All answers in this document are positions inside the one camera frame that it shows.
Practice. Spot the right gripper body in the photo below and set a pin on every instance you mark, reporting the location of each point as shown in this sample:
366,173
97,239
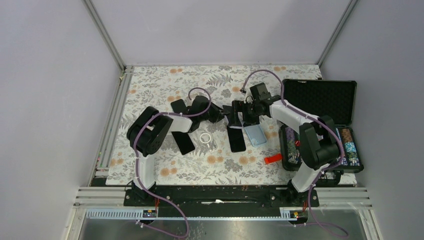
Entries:
250,112

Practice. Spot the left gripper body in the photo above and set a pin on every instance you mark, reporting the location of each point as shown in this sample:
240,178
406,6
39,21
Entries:
214,114

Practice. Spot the phone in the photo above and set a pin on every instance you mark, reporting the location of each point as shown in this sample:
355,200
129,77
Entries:
236,127
255,135

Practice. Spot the black smartphone from blue case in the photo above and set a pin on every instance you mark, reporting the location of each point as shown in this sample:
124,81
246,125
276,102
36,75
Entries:
236,140

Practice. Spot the small black smartphone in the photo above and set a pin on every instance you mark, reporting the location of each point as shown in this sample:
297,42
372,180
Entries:
180,108

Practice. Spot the large black smartphone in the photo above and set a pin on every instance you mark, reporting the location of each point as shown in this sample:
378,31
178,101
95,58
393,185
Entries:
184,142

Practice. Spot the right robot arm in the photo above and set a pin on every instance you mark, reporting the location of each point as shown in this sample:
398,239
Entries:
320,147

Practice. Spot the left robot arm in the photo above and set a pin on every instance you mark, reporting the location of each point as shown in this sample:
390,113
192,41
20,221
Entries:
148,133

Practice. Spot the black poker chip case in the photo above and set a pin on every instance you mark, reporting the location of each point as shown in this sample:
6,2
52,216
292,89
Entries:
331,104

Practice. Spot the floral tablecloth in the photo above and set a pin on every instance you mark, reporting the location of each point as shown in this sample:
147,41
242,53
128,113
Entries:
158,86

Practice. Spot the red plastic piece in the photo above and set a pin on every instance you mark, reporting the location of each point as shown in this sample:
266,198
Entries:
272,159

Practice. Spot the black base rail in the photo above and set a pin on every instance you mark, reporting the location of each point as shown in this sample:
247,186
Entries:
214,201

